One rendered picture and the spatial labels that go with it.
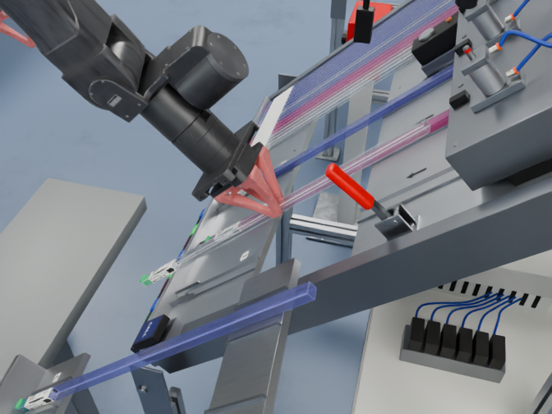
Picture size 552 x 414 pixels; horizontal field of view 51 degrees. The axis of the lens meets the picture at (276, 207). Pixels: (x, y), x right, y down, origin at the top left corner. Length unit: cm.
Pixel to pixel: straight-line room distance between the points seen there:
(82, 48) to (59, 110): 218
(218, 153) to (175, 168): 166
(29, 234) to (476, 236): 95
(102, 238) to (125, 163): 117
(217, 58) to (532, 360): 73
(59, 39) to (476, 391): 78
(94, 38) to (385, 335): 68
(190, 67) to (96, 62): 9
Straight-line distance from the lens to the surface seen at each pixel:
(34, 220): 131
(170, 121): 63
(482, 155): 54
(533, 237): 55
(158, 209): 214
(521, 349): 107
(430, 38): 84
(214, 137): 64
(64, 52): 60
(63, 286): 116
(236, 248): 88
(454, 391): 99
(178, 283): 95
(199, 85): 60
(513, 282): 109
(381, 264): 59
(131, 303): 187
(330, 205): 210
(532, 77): 57
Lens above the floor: 145
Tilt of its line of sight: 44 degrees down
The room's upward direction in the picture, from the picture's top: straight up
